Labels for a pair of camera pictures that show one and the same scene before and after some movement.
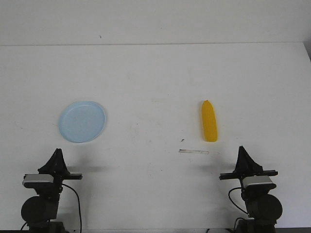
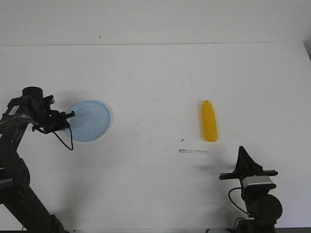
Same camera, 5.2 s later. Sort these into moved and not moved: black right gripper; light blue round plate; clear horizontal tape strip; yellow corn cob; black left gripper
Moved: black left gripper; light blue round plate
Not moved: black right gripper; clear horizontal tape strip; yellow corn cob
